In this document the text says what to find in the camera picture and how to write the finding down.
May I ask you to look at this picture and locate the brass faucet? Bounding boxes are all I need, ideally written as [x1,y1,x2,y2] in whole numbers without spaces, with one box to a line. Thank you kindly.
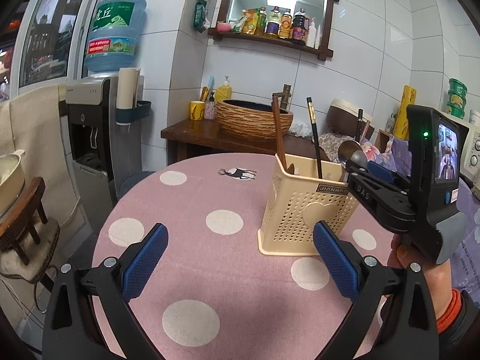
[272,84,291,110]

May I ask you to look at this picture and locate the brown white rice cooker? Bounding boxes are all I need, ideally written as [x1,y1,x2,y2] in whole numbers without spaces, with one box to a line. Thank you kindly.
[325,98,374,139]

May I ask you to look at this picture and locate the yellow mug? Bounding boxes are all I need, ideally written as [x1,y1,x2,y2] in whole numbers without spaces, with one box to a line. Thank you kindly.
[189,101,205,121]

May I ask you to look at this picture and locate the dark soy sauce bottle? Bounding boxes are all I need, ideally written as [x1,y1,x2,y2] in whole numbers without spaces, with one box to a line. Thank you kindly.
[289,7,309,46]

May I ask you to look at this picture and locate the green instant noodle cups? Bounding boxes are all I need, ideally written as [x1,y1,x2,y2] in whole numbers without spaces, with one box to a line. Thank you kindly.
[446,78,468,119]

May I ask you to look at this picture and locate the wooden stool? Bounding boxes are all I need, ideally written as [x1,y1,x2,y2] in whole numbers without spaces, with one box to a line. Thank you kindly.
[0,176,61,284]

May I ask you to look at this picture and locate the cream plastic utensil holder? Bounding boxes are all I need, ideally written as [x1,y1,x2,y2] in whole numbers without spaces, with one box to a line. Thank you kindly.
[257,154,358,256]

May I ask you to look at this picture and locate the black chopstick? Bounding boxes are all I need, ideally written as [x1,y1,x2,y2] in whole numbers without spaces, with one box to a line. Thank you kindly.
[355,108,364,144]
[306,97,323,179]

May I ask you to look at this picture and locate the woven basin sink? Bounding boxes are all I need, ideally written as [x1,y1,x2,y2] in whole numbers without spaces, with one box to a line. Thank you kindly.
[216,99,277,141]

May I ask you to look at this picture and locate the steel spoon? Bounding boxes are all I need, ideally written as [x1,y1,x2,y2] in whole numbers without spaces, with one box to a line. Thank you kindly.
[350,150,368,168]
[337,140,362,167]

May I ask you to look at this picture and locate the white microwave oven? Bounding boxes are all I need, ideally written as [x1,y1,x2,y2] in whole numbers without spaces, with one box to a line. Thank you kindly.
[443,112,479,185]

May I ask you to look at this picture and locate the pink polka dot tablecloth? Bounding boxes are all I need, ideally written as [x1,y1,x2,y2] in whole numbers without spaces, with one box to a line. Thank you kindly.
[91,152,399,360]

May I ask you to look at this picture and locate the green hanging packet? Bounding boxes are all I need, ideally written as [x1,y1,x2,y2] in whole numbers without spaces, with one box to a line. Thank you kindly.
[192,0,207,33]

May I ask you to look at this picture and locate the yellow roll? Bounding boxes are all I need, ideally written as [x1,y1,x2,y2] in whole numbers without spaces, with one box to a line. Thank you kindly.
[392,85,416,140]

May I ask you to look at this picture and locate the yellow soap dispenser bottle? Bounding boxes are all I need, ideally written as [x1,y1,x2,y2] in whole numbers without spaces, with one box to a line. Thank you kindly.
[214,76,232,102]

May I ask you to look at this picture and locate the blue water jug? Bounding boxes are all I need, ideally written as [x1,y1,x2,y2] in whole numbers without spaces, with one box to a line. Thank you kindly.
[84,0,147,75]

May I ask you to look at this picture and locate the person's right hand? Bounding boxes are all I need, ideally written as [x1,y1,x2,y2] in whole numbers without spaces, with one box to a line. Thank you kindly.
[387,235,452,320]

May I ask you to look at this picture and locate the water dispenser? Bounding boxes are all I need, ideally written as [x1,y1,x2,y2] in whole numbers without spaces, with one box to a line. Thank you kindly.
[66,75,151,229]

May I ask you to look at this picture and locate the window frame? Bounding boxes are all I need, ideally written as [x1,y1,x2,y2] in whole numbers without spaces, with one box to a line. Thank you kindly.
[10,0,98,98]

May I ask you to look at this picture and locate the wooden framed mirror shelf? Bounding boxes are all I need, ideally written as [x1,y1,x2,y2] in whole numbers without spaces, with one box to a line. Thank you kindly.
[208,0,340,61]

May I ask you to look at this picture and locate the cream cooking pot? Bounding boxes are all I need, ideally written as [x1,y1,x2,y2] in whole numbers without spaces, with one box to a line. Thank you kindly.
[0,150,25,216]

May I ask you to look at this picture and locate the dark wooden counter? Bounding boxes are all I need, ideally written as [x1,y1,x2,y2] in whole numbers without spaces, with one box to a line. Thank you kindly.
[160,117,331,166]

